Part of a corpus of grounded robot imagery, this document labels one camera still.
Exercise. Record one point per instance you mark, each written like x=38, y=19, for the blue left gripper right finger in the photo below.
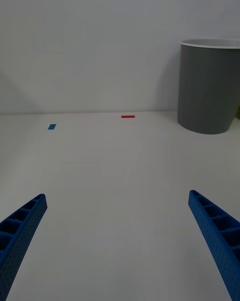
x=217, y=238

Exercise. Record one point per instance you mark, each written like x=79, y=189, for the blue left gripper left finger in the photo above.
x=17, y=241

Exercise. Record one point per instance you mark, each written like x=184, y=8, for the grey plastic waste bin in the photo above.
x=207, y=88

